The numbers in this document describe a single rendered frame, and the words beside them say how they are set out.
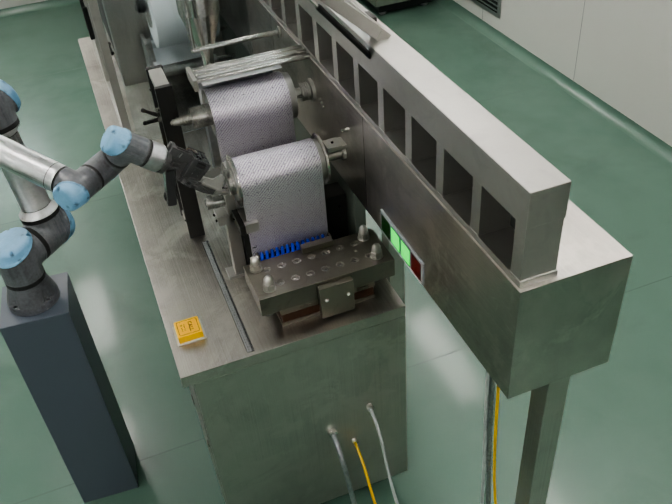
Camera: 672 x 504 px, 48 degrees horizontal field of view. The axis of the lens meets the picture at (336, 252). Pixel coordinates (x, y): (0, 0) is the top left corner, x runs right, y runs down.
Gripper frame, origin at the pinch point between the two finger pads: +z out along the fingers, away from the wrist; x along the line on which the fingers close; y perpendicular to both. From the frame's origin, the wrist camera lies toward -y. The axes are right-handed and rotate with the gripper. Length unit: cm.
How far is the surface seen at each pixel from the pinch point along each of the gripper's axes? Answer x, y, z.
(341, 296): -27.9, -4.8, 34.1
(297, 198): -6.1, 9.0, 18.2
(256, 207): -6.1, 1.8, 8.5
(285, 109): 17.7, 24.4, 13.1
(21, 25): 516, -137, 29
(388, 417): -32, -39, 78
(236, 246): 1.9, -15.6, 14.9
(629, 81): 145, 100, 268
